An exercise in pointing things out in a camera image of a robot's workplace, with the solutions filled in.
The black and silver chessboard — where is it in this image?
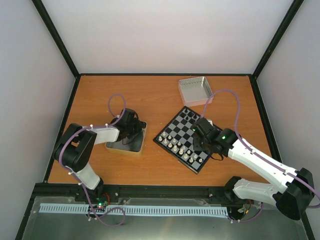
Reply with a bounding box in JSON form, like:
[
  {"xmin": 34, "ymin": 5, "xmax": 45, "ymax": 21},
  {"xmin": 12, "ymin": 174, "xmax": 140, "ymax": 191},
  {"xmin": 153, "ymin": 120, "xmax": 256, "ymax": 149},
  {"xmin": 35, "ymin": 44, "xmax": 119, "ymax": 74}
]
[{"xmin": 153, "ymin": 106, "xmax": 212, "ymax": 174}]

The silver square tin lid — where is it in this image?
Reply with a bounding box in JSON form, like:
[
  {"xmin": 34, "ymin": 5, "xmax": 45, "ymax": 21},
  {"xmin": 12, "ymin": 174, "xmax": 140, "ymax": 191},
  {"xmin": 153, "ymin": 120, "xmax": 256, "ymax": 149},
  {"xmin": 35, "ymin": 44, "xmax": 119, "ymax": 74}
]
[{"xmin": 178, "ymin": 76, "xmax": 213, "ymax": 107}]

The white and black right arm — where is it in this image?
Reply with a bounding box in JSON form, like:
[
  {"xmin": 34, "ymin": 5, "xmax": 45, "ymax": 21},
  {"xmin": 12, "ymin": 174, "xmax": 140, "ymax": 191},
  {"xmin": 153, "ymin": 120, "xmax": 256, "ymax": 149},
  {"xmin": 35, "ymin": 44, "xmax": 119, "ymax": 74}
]
[{"xmin": 191, "ymin": 118, "xmax": 315, "ymax": 221}]

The light blue cable duct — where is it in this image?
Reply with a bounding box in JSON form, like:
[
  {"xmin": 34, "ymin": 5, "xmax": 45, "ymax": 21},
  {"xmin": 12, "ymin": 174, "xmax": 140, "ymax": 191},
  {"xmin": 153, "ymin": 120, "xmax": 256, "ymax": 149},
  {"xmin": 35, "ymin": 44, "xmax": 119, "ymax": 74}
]
[{"xmin": 38, "ymin": 203, "xmax": 228, "ymax": 218}]

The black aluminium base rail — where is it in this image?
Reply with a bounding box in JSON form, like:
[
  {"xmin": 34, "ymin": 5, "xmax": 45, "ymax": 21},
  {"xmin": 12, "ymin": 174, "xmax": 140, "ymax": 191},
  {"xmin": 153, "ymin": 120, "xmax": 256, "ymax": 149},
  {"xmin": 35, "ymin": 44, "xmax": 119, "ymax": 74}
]
[{"xmin": 32, "ymin": 182, "xmax": 301, "ymax": 204}]

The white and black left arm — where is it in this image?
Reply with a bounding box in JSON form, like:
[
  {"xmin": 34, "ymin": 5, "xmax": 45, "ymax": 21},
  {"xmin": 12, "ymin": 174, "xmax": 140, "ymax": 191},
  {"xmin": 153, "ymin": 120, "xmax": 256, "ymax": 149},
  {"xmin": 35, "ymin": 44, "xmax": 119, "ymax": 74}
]
[{"xmin": 52, "ymin": 108, "xmax": 147, "ymax": 202}]

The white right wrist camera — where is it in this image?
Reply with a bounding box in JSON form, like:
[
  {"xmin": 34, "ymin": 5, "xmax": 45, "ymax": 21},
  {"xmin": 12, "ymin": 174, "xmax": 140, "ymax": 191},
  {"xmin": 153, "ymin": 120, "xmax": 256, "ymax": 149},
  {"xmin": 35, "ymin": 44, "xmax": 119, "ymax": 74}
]
[{"xmin": 207, "ymin": 119, "xmax": 214, "ymax": 126}]

